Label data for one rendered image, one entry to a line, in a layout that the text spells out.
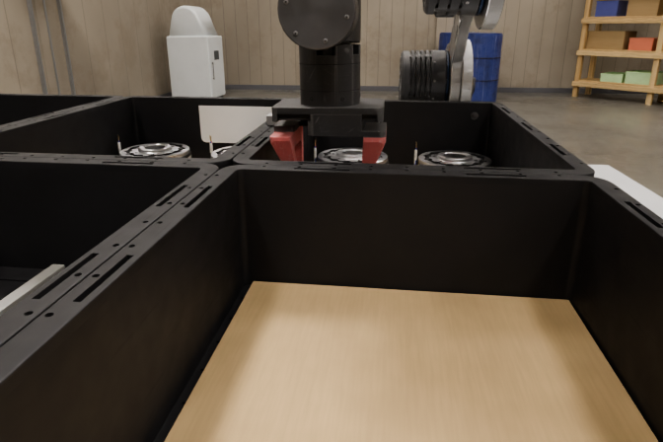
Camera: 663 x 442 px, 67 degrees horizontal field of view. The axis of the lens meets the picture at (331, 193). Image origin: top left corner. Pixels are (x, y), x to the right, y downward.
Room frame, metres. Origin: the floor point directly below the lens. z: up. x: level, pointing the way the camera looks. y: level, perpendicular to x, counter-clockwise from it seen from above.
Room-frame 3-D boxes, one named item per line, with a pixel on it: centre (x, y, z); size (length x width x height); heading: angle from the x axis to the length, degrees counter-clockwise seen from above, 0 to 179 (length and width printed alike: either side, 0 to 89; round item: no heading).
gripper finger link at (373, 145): (0.48, -0.02, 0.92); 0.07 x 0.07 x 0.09; 83
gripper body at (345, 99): (0.48, 0.00, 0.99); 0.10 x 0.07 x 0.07; 83
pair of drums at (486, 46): (7.72, -2.03, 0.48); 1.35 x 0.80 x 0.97; 175
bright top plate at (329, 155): (0.70, -0.03, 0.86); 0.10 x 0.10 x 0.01
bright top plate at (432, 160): (0.68, -0.17, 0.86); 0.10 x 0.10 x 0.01
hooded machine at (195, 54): (7.51, 1.96, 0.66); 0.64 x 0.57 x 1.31; 83
